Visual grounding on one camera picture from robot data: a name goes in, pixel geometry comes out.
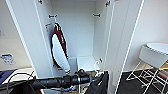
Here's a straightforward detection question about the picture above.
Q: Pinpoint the black t-shirt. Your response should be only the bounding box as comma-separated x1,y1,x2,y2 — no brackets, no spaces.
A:
84,70,110,94

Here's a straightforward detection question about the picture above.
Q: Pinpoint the white inner shelf unit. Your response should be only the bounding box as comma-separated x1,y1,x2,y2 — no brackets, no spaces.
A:
75,55,102,74

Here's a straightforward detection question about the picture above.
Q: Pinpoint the maroon and white jacket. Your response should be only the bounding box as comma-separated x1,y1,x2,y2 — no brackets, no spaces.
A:
50,22,72,75

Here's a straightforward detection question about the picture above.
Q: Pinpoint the white wardrobe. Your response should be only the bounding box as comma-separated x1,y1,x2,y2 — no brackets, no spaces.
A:
33,0,116,94

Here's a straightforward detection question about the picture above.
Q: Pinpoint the white folding table top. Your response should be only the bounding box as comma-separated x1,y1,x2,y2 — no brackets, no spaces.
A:
13,67,36,82

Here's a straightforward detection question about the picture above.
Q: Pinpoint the grey clothes hanger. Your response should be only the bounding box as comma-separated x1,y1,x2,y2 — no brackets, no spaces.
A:
53,16,63,34

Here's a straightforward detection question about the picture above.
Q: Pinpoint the orange clothes hanger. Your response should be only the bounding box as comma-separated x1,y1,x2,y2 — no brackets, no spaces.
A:
44,22,53,28

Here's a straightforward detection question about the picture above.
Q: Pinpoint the white round table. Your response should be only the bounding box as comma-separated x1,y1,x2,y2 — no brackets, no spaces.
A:
145,42,168,56

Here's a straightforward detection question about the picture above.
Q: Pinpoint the black door hinge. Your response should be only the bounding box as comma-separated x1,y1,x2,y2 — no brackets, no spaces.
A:
104,0,111,8
37,0,44,5

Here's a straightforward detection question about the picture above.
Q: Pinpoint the white wire rack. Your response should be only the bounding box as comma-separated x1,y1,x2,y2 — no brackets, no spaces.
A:
125,44,168,94

